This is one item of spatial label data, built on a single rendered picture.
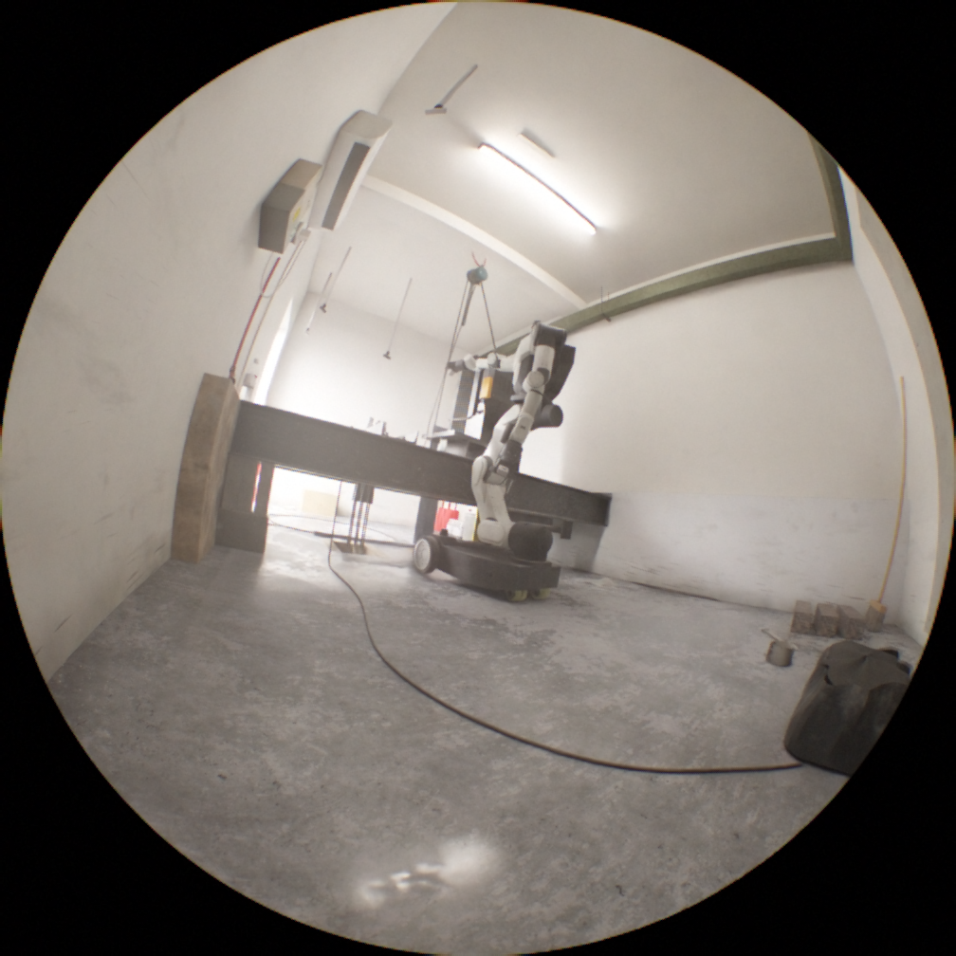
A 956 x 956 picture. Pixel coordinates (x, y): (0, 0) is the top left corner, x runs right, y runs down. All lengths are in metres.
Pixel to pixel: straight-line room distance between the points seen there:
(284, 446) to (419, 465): 0.73
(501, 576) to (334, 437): 1.03
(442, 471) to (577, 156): 2.46
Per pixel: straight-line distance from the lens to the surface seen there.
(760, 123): 2.89
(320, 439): 1.68
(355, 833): 0.44
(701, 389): 2.87
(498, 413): 2.46
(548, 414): 1.57
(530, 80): 2.61
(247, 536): 1.62
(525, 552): 1.48
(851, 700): 0.71
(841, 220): 3.04
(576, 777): 0.56
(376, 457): 1.73
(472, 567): 1.51
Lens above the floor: 0.37
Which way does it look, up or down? 6 degrees up
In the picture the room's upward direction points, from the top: 9 degrees clockwise
